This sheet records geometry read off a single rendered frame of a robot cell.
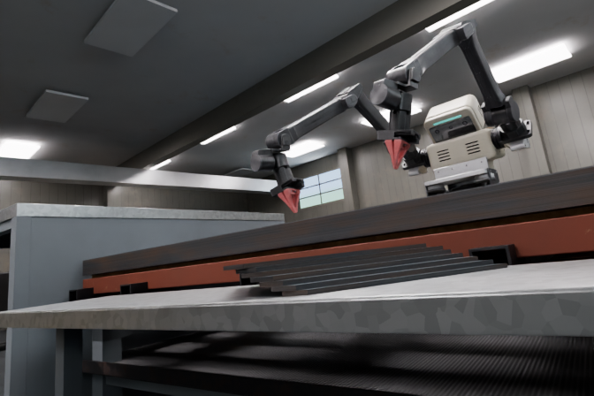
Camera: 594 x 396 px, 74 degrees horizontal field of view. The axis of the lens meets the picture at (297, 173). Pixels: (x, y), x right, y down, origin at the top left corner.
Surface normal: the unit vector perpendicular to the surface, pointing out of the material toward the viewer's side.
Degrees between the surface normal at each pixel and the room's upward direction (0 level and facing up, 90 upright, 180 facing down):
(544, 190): 90
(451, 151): 98
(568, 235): 90
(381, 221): 90
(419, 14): 90
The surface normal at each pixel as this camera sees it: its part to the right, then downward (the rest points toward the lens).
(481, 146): -0.67, 0.06
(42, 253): 0.79, -0.22
